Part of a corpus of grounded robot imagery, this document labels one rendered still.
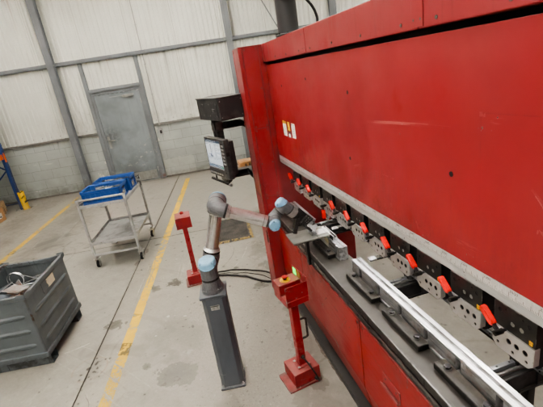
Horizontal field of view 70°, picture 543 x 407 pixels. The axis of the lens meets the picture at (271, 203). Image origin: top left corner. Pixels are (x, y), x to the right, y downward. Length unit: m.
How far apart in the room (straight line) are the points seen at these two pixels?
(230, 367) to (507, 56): 2.49
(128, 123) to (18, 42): 2.69
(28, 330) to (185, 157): 6.52
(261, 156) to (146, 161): 6.62
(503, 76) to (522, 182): 0.28
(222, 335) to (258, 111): 1.76
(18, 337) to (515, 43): 3.84
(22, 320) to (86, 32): 7.15
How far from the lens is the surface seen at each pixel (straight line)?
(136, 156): 9.80
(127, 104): 9.66
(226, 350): 2.89
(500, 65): 1.22
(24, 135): 10.53
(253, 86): 3.28
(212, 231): 2.62
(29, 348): 4.03
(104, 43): 9.77
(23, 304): 3.81
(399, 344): 1.93
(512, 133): 1.21
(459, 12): 1.30
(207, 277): 2.60
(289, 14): 3.06
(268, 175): 3.40
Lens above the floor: 2.12
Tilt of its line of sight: 19 degrees down
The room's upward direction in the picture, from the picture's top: 9 degrees counter-clockwise
